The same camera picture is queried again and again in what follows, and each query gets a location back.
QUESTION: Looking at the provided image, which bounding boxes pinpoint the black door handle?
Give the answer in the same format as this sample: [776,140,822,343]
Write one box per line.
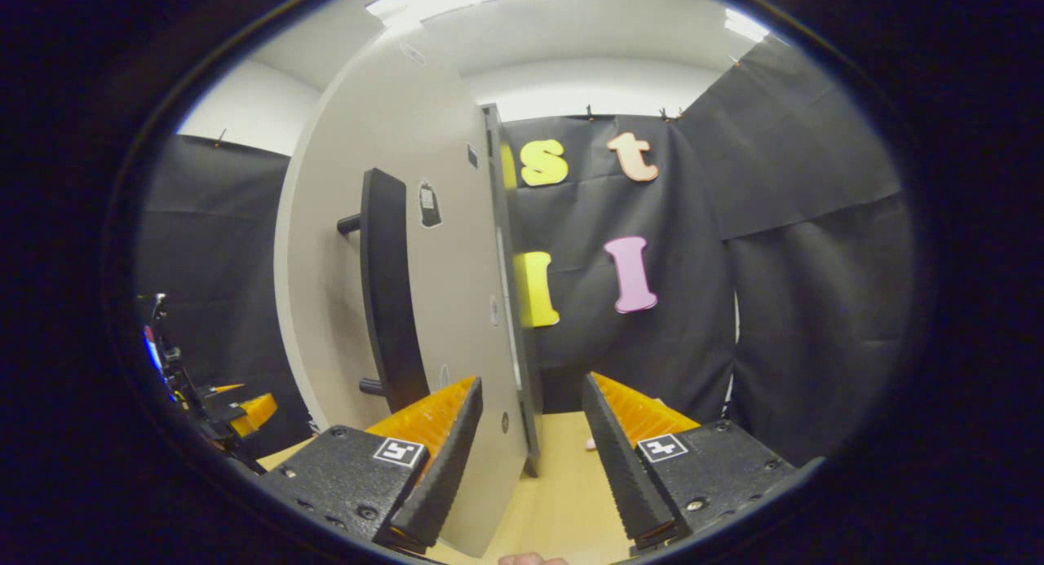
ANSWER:
[336,168,431,416]

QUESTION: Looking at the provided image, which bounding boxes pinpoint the beige cabinet door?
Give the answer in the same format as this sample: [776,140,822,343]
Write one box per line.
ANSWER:
[273,23,533,559]

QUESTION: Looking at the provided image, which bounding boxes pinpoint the small ceiling light panel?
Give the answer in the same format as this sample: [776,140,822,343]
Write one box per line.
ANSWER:
[723,8,771,45]

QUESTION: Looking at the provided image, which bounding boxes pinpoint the grey cabinet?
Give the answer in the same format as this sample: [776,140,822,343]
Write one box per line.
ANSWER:
[480,103,545,479]

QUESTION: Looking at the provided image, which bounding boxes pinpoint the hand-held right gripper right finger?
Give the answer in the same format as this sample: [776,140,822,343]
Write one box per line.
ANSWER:
[581,372,798,554]

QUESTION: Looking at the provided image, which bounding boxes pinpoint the black backdrop cloth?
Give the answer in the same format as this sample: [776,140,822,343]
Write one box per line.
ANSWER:
[130,39,918,468]

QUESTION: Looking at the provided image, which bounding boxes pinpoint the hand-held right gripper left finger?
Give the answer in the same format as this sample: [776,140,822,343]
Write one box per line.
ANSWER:
[258,375,484,554]

